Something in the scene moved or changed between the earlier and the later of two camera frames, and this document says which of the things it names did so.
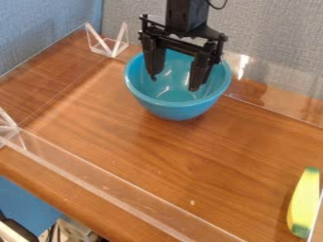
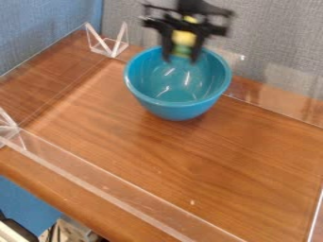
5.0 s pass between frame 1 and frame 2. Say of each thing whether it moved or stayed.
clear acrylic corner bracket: stayed
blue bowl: stayed
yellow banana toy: moved
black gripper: moved
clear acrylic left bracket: stayed
